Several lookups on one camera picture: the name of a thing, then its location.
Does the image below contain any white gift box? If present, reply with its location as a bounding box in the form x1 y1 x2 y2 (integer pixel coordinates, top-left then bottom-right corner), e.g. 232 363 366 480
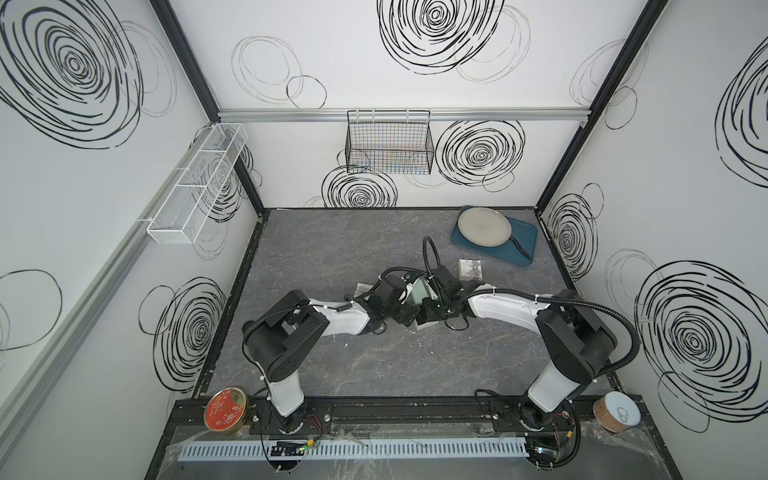
354 283 376 301

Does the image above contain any white box base black insert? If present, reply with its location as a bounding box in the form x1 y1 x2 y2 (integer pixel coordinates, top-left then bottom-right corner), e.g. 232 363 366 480
416 320 442 332

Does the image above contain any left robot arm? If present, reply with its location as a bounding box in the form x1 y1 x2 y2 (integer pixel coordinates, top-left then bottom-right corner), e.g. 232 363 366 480
241 270 419 432

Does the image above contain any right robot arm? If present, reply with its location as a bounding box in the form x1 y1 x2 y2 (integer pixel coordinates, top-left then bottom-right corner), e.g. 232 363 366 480
405 274 640 431

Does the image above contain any mint green jewelry box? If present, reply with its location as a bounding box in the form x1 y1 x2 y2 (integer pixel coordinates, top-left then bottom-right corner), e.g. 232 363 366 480
406 277 435 306

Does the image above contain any grey round pan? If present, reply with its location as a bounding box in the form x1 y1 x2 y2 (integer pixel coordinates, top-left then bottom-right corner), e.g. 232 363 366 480
457 207 532 260

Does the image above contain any teal tray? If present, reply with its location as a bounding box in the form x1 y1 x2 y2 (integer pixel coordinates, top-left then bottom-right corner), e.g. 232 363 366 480
450 206 538 267

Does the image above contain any brown tape roll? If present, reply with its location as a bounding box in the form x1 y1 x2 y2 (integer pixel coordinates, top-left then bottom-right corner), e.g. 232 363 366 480
592 391 641 434

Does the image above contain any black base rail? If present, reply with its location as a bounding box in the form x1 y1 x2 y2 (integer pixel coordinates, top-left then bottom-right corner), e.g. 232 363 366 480
173 395 577 436

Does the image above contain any black wire basket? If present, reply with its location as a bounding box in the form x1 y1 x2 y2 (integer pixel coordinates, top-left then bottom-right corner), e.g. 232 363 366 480
344 109 435 175

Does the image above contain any white wire shelf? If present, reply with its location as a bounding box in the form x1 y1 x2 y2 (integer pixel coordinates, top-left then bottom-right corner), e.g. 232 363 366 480
147 123 247 245

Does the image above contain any white slotted cable duct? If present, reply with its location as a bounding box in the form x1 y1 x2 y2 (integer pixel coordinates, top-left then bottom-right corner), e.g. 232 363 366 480
179 437 529 462

